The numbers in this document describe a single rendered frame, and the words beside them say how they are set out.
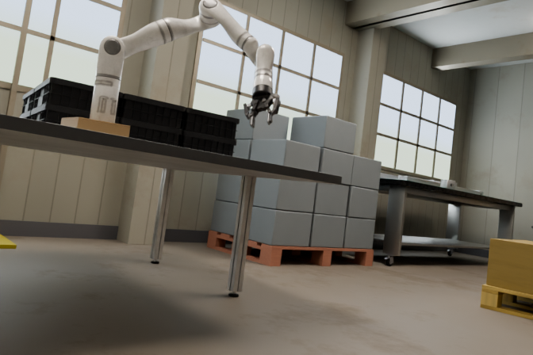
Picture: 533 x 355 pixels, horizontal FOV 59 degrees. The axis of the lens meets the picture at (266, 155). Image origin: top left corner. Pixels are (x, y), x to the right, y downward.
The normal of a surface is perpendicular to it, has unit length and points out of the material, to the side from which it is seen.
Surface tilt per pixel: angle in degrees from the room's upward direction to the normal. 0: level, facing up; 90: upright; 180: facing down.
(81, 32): 90
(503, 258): 90
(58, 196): 90
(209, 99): 90
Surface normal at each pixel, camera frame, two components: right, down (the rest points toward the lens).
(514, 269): -0.68, -0.15
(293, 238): 0.63, 0.02
